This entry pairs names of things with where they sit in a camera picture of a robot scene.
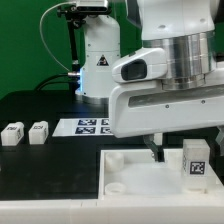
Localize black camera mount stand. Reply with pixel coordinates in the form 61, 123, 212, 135
57, 0, 111, 91

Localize white sheet with tags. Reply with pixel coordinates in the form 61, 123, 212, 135
53, 118, 111, 137

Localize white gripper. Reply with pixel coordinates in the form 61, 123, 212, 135
109, 71, 224, 162

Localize white L-shaped obstacle fence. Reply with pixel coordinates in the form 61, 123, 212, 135
0, 151, 224, 224

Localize white square tabletop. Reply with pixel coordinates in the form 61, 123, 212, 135
98, 149, 224, 199

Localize grey cable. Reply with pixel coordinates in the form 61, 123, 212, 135
39, 1, 78, 74

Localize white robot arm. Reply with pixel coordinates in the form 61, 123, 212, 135
82, 0, 224, 140

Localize black cables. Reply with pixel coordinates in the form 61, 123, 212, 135
34, 73, 76, 92

